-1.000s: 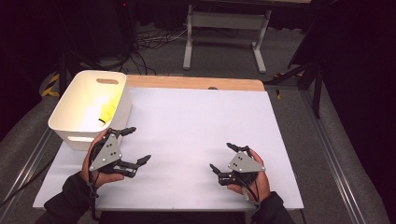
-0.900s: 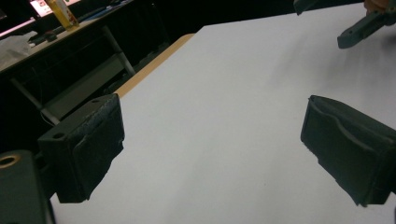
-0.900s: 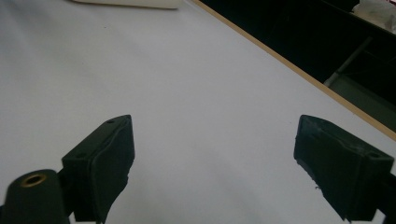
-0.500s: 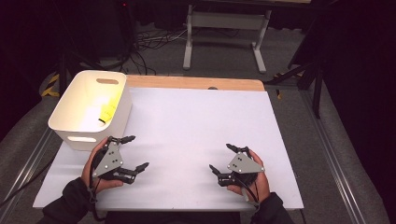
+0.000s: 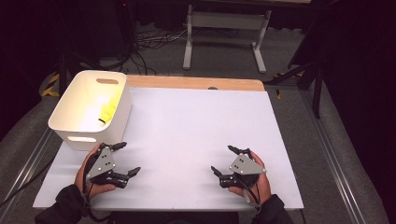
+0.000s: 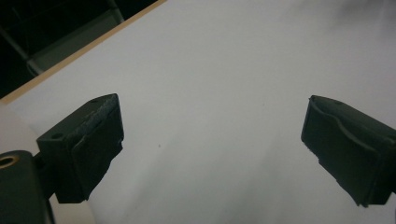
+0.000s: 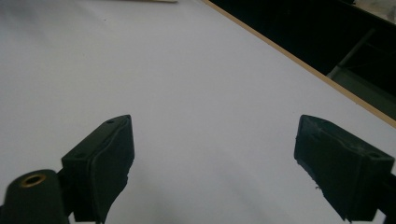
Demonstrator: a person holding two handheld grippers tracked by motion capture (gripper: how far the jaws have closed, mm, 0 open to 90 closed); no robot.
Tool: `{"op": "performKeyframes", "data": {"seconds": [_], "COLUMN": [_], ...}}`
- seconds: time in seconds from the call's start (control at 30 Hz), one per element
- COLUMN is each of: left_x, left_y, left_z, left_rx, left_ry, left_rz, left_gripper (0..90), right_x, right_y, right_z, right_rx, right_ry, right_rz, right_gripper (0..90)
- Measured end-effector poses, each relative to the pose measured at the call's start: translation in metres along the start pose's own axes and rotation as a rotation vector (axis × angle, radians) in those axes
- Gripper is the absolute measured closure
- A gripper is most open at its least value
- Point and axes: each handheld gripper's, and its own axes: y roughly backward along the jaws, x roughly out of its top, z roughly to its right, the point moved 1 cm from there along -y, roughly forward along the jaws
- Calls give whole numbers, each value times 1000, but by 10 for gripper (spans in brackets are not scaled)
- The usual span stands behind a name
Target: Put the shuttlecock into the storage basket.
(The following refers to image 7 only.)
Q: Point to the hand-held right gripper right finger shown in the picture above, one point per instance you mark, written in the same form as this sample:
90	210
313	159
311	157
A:
342	168

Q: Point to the grey metal table frame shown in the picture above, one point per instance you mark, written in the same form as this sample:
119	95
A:
367	90

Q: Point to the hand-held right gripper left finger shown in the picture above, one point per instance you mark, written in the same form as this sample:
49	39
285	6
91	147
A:
99	168

